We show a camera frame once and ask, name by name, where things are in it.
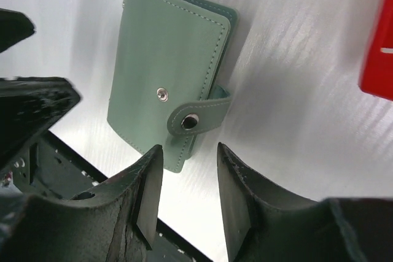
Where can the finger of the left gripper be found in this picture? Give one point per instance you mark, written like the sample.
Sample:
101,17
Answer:
29,107
15,27

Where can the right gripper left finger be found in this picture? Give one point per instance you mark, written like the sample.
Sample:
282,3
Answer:
113,221

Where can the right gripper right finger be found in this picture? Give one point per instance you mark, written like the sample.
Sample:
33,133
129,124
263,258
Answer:
265,222

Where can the red plastic bin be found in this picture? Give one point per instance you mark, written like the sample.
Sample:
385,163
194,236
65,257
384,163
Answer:
376,73

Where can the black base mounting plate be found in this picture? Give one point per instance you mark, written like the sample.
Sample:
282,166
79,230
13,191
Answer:
52,169

